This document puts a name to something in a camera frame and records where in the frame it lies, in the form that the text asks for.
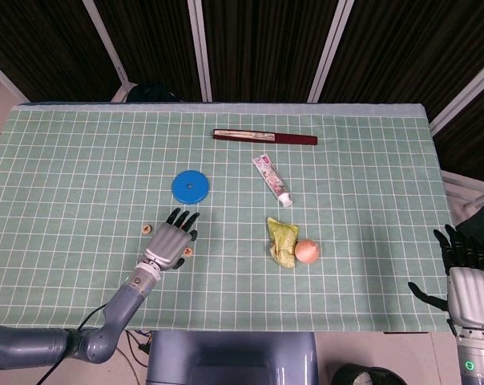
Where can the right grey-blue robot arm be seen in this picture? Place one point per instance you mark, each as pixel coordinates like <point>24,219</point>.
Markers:
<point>478,361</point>

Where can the dark red folded fan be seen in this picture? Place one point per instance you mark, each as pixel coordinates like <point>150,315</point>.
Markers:
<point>290,139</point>

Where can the small wooden token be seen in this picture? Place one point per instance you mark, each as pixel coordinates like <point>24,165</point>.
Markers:
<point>188,252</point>
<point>147,229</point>

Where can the black waste bin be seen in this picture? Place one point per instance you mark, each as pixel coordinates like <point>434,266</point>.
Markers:
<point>346,377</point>

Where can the peach coloured onion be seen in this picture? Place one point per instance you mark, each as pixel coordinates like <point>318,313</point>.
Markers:
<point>307,252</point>

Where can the green grid tablecloth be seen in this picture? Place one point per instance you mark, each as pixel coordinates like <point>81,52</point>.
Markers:
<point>346,272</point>

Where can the black chair back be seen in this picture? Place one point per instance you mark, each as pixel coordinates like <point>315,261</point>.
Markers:
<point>152,93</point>

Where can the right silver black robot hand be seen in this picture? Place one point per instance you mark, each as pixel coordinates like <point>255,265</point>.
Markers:
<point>472,293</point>

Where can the floral toothpaste tube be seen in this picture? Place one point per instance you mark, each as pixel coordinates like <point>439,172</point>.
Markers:
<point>270,176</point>

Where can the blue round plastic disc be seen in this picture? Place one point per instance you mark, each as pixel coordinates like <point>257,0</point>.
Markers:
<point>182,194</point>

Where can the blue-grey robot torso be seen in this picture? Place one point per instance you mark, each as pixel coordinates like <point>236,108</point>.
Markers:
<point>226,357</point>

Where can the white metal rack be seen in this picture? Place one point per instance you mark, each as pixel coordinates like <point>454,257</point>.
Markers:
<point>458,188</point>

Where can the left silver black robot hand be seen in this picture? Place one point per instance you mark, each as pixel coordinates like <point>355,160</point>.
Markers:
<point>168,244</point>

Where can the white aluminium partition post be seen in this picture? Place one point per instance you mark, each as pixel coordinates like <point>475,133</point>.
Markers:
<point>106,40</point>
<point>3,80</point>
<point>466,94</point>
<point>332,42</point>
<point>198,44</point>

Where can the green snack packet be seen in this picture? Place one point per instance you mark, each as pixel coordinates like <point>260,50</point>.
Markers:
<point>282,236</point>

